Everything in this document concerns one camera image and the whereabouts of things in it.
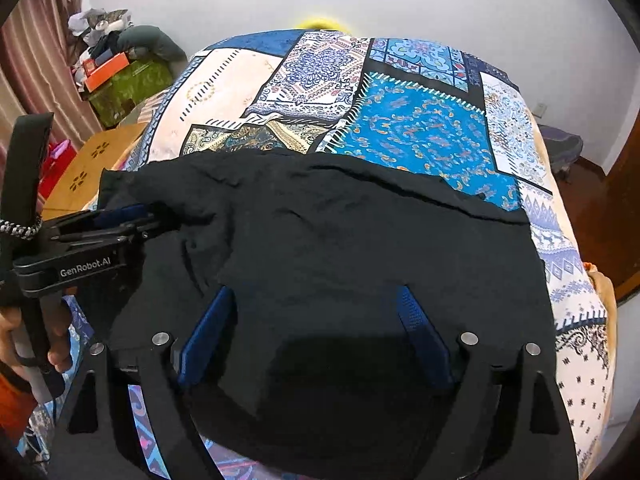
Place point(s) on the striped pink curtain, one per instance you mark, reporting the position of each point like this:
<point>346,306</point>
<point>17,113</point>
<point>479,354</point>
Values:
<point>35,60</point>

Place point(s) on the grey backpack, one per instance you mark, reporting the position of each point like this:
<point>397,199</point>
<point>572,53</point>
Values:
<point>562,150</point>

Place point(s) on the blue patchwork bedspread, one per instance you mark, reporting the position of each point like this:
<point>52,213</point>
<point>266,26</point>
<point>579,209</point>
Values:
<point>415,125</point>

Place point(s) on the person's left hand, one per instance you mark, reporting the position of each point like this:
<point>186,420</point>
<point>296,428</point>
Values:
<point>61,340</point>

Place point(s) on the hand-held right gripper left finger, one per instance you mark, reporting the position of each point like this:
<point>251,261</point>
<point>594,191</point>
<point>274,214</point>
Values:
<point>207,332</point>

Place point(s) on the grey green pillow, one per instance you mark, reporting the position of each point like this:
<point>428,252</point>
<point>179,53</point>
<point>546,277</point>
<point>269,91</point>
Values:
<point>150,42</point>

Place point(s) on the orange box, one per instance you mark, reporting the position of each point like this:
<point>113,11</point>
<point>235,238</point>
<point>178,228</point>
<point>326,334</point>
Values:
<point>105,72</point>

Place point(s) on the wooden lap table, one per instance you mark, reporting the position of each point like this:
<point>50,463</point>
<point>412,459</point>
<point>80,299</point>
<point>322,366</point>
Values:
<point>100,170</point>

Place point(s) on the green cloth covered cabinet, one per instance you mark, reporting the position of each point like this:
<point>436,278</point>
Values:
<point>132,90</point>

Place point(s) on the black zip hoodie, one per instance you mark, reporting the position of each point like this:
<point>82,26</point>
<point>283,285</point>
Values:
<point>350,240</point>

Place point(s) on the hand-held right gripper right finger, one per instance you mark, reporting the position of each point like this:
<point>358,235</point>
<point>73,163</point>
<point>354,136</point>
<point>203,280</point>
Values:
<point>422,332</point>

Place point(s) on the yellow foam tube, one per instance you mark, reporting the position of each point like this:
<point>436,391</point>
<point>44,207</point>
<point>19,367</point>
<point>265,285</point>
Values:
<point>322,24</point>

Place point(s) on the wooden door frame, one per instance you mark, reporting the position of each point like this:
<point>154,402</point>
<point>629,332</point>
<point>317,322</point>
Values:
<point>627,240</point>

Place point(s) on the red plush toy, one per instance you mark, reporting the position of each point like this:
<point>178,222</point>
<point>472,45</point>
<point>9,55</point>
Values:
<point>57,165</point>

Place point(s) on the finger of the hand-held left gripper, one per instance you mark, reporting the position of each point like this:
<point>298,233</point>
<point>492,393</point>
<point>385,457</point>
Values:
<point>117,236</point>
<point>122,213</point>

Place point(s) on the white wall socket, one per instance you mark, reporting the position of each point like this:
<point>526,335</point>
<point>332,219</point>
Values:
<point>540,109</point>

